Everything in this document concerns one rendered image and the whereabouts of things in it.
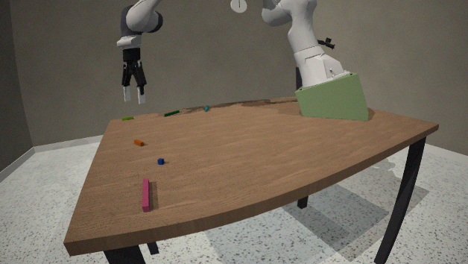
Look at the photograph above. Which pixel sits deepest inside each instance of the pink rod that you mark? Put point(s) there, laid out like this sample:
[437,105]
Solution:
[146,195]

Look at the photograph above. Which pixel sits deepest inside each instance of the orange rod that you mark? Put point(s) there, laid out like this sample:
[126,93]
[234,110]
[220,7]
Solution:
[138,142]

